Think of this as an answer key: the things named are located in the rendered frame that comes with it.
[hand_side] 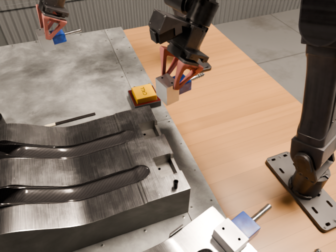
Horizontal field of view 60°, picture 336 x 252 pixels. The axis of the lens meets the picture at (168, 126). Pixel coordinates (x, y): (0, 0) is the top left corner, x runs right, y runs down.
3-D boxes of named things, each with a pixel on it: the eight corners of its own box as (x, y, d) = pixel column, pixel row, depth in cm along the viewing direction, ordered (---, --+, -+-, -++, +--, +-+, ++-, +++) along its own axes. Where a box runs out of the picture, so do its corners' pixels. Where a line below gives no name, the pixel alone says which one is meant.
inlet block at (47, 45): (80, 34, 97) (76, 19, 93) (85, 41, 94) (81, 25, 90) (40, 45, 92) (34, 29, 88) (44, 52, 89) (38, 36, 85)
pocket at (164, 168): (172, 162, 65) (172, 152, 62) (181, 181, 61) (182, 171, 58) (153, 168, 63) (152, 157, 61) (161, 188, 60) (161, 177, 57)
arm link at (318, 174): (295, 151, 56) (323, 168, 53) (317, 129, 61) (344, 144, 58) (286, 171, 61) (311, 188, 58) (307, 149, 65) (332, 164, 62)
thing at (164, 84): (197, 77, 78) (198, 60, 75) (209, 87, 75) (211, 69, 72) (156, 95, 73) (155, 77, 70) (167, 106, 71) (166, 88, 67)
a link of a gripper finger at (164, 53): (164, 87, 66) (180, 49, 62) (148, 73, 71) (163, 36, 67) (185, 90, 71) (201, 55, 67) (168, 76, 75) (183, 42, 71)
